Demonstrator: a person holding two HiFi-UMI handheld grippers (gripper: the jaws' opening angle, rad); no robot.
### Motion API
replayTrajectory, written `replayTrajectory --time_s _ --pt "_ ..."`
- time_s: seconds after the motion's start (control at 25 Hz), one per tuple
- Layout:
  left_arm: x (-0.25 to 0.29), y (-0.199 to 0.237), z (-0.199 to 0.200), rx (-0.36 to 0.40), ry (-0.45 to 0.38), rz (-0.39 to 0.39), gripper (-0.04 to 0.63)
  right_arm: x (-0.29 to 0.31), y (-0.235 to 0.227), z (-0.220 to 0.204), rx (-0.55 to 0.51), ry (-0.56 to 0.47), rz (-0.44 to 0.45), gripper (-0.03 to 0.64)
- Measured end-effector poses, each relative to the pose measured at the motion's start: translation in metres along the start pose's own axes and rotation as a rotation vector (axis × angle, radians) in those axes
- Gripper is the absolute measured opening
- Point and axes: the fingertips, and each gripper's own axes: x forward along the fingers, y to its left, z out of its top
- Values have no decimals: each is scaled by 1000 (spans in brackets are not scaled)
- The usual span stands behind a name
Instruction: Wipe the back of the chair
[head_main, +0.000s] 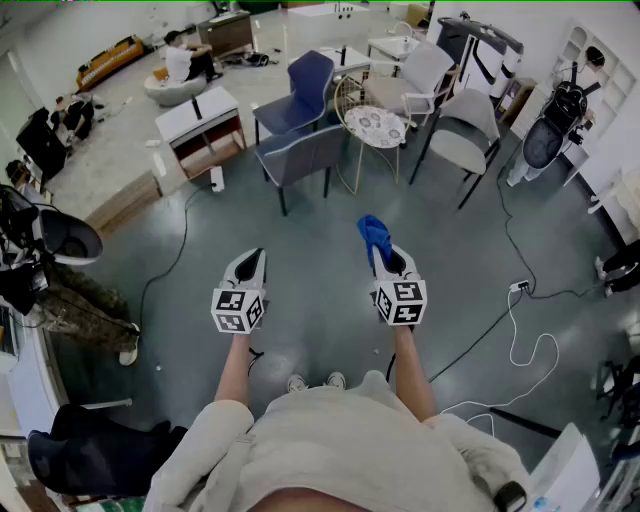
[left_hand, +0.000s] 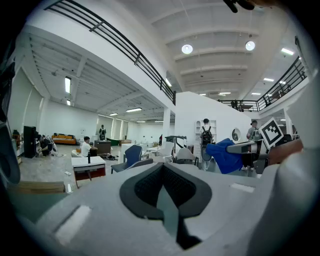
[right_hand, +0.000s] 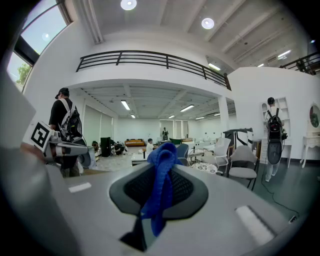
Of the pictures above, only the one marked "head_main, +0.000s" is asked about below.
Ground black metal bar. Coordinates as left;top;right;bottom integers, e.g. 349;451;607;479
488;406;562;440

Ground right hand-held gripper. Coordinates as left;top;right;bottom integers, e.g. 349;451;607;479
369;244;429;329

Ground white cable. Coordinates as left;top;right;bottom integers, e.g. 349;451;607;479
438;287;561;439

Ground white cabinet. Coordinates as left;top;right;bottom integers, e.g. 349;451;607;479
0;299;69;436

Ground brown wooden desk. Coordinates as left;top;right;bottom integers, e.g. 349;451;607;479
196;10;255;59

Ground orange sofa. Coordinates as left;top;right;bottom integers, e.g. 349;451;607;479
75;35;146;92

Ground person's right forearm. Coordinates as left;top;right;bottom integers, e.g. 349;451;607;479
392;324;438;422

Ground wooden platform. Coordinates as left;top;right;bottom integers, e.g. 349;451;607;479
84;169;164;241

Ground white rimmed shell backpack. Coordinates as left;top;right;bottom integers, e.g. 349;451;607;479
38;208;105;266

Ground grey chair black legs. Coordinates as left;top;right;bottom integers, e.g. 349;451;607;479
408;88;502;211

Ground black shell backpack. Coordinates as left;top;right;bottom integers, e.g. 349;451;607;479
522;79;590;169

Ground thin black cable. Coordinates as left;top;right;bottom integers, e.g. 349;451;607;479
428;292;521;384
496;139;609;301
137;183;217;334

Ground black folding stand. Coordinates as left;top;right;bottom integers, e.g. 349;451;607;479
596;355;640;424

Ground white box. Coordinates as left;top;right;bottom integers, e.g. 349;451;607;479
528;422;601;512

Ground white low table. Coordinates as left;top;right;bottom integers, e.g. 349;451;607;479
319;45;374;76

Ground round patterned side table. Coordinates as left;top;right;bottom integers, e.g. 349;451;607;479
333;72;407;197

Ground black rounded device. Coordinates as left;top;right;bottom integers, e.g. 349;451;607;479
492;479;529;512

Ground black cabinet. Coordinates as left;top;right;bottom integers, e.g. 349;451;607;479
15;107;69;182

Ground white table with faucet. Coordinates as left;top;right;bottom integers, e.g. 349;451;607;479
367;20;421;64

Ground person's left forearm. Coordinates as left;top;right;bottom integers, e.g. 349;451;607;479
214;329;252;407

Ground blue cushion with white stitching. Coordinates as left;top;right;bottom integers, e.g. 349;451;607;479
254;123;347;189

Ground black and white appliance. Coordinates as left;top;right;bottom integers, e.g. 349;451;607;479
435;14;525;99

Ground blue cloth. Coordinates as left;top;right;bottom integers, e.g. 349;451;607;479
356;214;396;274

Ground black metal chair legs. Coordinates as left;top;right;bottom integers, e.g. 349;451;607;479
276;167;332;217

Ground white wooden drawer table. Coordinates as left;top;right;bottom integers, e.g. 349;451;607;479
154;85;249;181

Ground white beanbag seat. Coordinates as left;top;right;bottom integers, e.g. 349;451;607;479
143;73;209;107

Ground white cubby shelf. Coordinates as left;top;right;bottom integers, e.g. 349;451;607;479
549;23;640;186

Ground blue curved chair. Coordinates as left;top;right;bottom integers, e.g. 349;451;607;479
252;49;336;146

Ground brown cardboard box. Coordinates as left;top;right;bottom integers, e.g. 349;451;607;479
499;77;537;126

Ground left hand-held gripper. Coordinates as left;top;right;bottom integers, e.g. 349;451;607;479
210;248;271;335

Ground white frame grey chair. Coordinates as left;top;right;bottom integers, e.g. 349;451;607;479
362;40;459;134

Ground person's beige shirt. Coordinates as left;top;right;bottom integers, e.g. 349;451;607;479
143;369;531;512

